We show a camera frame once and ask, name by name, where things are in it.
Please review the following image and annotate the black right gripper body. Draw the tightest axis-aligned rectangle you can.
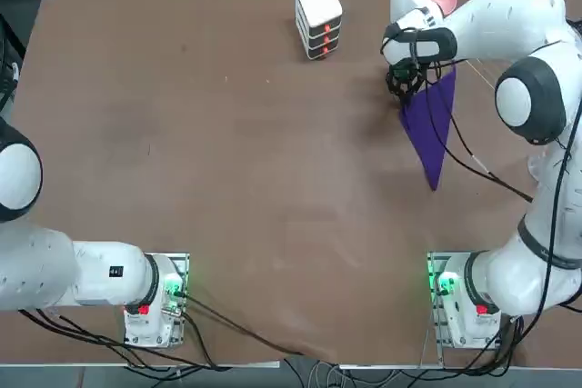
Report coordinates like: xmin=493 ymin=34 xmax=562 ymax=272
xmin=391 ymin=58 xmax=425 ymax=84

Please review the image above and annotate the purple cloth towel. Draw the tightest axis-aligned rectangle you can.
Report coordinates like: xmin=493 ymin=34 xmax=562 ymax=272
xmin=398 ymin=65 xmax=458 ymax=193

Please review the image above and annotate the clear bottle with blue cap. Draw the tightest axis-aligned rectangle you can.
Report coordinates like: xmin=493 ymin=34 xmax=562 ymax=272
xmin=527 ymin=154 xmax=546 ymax=181

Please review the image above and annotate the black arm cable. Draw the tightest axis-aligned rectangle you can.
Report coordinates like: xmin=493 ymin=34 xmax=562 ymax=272
xmin=426 ymin=60 xmax=534 ymax=202

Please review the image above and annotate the black cable bundle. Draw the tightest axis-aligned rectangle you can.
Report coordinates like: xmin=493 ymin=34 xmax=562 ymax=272
xmin=16 ymin=308 xmax=234 ymax=372
xmin=454 ymin=304 xmax=582 ymax=374

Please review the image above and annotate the black base cable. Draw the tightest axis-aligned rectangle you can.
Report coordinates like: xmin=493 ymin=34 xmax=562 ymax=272
xmin=180 ymin=292 xmax=329 ymax=361

